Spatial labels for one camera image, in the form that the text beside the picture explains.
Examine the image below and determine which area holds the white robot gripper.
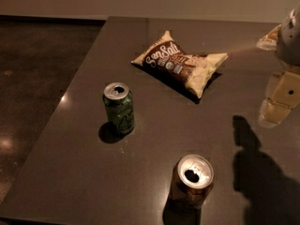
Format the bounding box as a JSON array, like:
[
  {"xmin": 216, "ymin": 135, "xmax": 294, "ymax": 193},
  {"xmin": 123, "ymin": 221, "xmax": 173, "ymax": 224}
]
[{"xmin": 256, "ymin": 4, "xmax": 300, "ymax": 128}]

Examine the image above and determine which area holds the green soda can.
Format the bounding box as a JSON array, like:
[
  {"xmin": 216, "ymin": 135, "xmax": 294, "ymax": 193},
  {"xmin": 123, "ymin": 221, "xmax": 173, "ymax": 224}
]
[{"xmin": 102, "ymin": 82, "xmax": 134, "ymax": 135}]

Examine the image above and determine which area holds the orange soda can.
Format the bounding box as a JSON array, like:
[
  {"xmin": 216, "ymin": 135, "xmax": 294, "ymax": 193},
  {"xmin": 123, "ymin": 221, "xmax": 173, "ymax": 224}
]
[{"xmin": 168, "ymin": 155, "xmax": 215, "ymax": 212}]

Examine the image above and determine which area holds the brown sea salt chip bag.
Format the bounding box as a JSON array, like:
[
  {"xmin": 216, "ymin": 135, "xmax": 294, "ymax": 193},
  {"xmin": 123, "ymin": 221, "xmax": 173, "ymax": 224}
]
[{"xmin": 131, "ymin": 30, "xmax": 228, "ymax": 98}]

